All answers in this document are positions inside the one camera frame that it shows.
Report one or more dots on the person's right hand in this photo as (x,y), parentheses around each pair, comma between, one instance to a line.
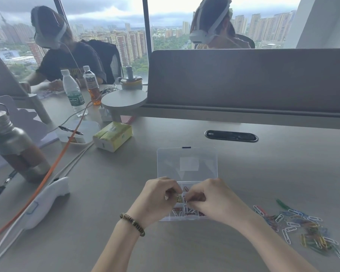
(218,201)

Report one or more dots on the person's left hand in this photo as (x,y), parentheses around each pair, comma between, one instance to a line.
(151,201)

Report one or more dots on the person's right thumb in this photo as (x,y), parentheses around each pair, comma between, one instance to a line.
(194,191)

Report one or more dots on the person's left thumb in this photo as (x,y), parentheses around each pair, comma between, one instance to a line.
(174,186)

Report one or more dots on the yellow paper clip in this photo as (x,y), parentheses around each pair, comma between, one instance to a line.
(180,199)

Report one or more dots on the person's left forearm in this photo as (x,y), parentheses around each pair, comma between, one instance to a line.
(117,249)

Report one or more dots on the person's right forearm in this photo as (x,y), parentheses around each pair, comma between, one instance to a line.
(272,243)

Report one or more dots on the cluster of sorted paper clips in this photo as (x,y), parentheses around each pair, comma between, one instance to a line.
(182,211)

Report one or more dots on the clear plastic compartment box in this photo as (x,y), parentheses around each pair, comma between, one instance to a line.
(187,164)

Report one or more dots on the yellow tissue pack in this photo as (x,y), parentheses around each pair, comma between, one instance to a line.
(112,135)

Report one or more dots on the red flat item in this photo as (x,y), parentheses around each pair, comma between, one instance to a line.
(128,119)

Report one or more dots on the white round stand base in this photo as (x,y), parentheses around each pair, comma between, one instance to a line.
(123,100)

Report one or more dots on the clear plastic container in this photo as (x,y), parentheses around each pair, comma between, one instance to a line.
(86,130)

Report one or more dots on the white and yellow device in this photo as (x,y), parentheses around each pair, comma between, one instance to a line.
(131,82)

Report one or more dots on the pile of coloured paper clips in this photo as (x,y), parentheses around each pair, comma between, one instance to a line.
(303,229)

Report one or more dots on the black pen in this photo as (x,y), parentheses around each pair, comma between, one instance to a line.
(70,130)

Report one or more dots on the grey desk divider panel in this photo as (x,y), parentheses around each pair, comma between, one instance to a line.
(243,79)

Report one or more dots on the white handheld controller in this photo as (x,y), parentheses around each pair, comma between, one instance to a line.
(49,201)

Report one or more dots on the orange drink bottle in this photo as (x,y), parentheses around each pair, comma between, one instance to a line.
(91,84)

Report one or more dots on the green label water bottle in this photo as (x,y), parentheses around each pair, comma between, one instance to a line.
(72,92)

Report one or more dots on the black office chair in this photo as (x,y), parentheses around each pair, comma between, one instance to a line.
(112,59)

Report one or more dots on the white headset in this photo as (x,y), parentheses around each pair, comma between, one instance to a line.
(212,28)
(58,31)

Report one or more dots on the steel water bottle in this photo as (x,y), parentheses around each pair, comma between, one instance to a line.
(15,150)

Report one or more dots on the grey side divider panel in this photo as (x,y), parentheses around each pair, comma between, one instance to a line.
(5,79)

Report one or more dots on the black window frame post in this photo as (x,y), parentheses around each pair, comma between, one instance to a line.
(148,24)
(63,14)

